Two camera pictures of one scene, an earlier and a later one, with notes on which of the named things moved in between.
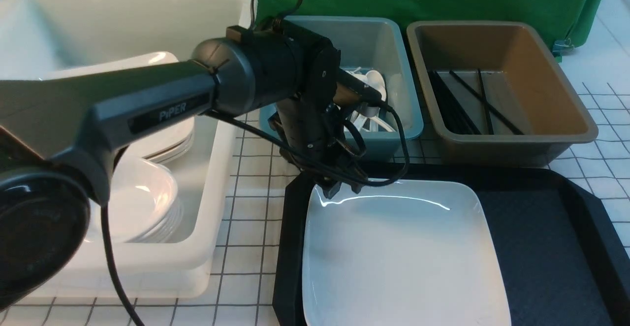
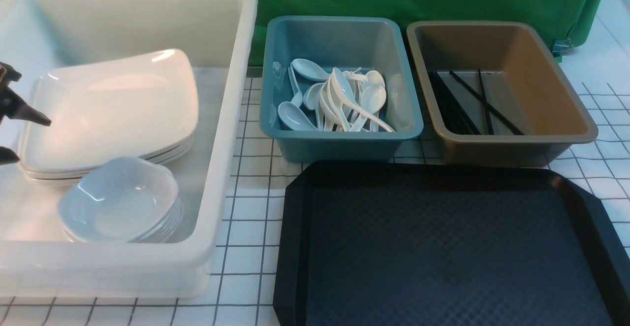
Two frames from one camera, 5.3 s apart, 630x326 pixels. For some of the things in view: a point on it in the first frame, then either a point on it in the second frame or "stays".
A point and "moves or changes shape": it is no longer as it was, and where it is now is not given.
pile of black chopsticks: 458,121 stays
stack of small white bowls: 144,203 stays
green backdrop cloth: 565,3 stays
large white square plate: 409,253 moves or changes shape
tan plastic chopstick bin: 497,94 stays
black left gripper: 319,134 -> 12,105
